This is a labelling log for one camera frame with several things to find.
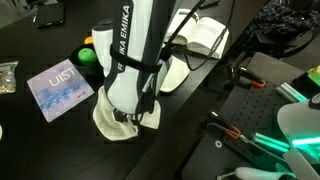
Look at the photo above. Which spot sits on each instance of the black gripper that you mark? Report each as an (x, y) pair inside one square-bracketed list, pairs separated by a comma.
[(120, 115)]

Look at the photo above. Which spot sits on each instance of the white cloth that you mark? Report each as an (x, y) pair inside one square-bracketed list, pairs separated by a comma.
[(110, 128)]

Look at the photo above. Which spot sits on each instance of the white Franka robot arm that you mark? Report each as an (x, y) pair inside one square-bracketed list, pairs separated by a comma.
[(133, 50)]

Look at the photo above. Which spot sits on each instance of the white square plate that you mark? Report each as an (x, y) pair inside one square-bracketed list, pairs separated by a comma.
[(176, 76)]

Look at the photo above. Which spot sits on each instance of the purple UIST booklet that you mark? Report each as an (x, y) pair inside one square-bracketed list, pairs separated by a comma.
[(60, 90)]

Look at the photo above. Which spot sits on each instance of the black bowl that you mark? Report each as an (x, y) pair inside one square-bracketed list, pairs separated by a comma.
[(76, 65)]

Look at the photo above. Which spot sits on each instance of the green ball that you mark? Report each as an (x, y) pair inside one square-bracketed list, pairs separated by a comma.
[(87, 56)]

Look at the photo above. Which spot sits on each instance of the orange ball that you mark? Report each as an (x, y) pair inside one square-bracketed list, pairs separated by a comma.
[(88, 40)]

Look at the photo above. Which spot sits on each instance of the small metal washer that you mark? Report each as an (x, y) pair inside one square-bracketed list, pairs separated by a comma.
[(218, 144)]

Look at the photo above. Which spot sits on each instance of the black orange bar clamp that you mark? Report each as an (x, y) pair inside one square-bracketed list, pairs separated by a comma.
[(233, 131), (248, 77)]

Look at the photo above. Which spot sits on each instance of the plastic snack bag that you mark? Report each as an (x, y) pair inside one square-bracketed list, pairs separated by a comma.
[(7, 80)]

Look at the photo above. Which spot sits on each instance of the open book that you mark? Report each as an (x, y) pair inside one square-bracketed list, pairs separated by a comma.
[(206, 33)]

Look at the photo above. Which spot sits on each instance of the white round disc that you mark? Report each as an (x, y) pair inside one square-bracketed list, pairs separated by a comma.
[(1, 132)]

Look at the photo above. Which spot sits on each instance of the black flat case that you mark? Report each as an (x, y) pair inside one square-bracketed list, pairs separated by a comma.
[(50, 15)]

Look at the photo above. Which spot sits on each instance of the black perforated breadboard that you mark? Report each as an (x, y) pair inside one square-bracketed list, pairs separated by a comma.
[(256, 110)]

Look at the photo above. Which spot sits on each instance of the black remote control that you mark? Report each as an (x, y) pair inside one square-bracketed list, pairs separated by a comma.
[(209, 3)]

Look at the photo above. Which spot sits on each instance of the aluminium extrusion bar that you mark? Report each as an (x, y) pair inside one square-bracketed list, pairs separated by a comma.
[(270, 141), (290, 92)]

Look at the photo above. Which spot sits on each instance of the black office chair with jacket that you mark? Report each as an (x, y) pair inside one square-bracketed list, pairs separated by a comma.
[(286, 20)]

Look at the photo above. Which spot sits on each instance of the green yellow packet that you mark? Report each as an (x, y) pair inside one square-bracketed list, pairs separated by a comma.
[(315, 78)]

